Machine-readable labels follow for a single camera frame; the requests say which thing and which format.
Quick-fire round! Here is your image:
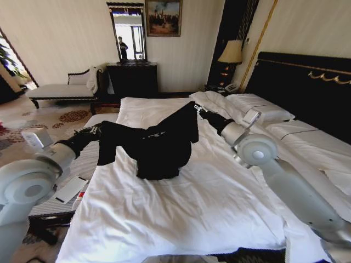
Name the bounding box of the black garment with white print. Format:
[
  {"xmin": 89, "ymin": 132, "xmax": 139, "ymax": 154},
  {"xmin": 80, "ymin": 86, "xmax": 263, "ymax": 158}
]
[{"xmin": 97, "ymin": 100, "xmax": 200, "ymax": 181}]

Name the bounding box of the bed with white sheet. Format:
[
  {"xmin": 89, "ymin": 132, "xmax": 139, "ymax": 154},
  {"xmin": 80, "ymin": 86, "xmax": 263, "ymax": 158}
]
[{"xmin": 55, "ymin": 96, "xmax": 332, "ymax": 263}]

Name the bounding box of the dark patterned bed runner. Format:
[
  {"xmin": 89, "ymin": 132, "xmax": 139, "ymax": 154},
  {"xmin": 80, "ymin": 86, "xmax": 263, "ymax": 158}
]
[{"xmin": 204, "ymin": 245, "xmax": 293, "ymax": 263}]

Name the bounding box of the striped bedside bench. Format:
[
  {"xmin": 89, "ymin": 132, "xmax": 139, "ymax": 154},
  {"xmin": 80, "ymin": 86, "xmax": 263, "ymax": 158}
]
[{"xmin": 27, "ymin": 142, "xmax": 97, "ymax": 230}]

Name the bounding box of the dark wooden nightstand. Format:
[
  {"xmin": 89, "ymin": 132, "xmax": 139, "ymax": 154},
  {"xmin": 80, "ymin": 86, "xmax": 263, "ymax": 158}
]
[{"xmin": 203, "ymin": 83, "xmax": 242, "ymax": 96}]

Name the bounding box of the white cloth on chaise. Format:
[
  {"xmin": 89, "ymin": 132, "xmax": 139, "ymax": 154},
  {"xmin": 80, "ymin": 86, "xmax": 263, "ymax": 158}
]
[{"xmin": 86, "ymin": 66, "xmax": 100, "ymax": 94}]

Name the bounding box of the chaise longue with white cushion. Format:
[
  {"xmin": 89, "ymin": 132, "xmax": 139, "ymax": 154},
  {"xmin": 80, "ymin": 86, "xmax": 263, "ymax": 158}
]
[{"xmin": 25, "ymin": 65, "xmax": 104, "ymax": 110}]

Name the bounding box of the white pillow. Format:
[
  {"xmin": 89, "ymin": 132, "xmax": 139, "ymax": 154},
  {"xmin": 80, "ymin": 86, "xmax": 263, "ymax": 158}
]
[{"xmin": 225, "ymin": 93, "xmax": 296, "ymax": 123}]

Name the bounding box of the dark wooden dresser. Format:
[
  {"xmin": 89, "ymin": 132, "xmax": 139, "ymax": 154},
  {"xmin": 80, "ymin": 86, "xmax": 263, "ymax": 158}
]
[{"xmin": 105, "ymin": 61, "xmax": 160, "ymax": 100}]

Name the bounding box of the bedside lamp with cream shade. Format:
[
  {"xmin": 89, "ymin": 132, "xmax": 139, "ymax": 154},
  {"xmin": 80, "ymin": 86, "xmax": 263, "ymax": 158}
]
[{"xmin": 217, "ymin": 40, "xmax": 244, "ymax": 86}]

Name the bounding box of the person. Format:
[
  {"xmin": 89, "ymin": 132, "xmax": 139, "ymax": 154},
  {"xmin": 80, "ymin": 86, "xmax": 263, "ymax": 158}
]
[{"xmin": 117, "ymin": 36, "xmax": 129, "ymax": 60}]

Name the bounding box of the black headboard with gold trim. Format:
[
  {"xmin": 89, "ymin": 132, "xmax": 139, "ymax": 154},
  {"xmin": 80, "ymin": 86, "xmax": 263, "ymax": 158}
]
[{"xmin": 243, "ymin": 51, "xmax": 351, "ymax": 145}]

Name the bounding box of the gold framed painting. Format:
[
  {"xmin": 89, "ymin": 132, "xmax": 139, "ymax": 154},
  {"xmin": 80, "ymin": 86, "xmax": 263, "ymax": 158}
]
[{"xmin": 144, "ymin": 0, "xmax": 183, "ymax": 38}]

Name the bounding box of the green potted plant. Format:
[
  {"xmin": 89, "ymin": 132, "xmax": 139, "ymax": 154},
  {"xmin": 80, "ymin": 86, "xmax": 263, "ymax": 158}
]
[{"xmin": 0, "ymin": 34, "xmax": 30, "ymax": 82}]

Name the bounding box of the dark framed wall mirror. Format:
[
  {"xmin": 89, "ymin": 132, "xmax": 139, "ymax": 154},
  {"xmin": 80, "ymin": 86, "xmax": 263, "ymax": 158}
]
[{"xmin": 106, "ymin": 2, "xmax": 149, "ymax": 63}]

